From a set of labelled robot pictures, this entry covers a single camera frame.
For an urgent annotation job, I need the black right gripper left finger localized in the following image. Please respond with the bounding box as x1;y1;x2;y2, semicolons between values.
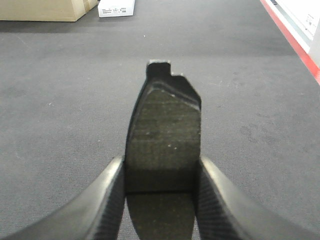
6;156;125;240

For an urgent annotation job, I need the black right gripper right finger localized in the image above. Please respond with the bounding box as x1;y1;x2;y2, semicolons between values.
194;156;320;240

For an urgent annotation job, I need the grey brake pad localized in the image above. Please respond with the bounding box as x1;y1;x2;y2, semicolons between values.
125;60;202;240

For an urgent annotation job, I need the dark grey conveyor belt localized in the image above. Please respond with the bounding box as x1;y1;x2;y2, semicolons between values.
0;0;320;240

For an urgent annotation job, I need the white labelled box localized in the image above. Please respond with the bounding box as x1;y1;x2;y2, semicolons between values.
97;0;136;18

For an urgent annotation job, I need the large cardboard box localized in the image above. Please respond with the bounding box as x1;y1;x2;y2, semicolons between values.
0;0;98;22

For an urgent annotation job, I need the red conveyor frame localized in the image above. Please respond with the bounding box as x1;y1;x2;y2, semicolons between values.
260;0;320;84

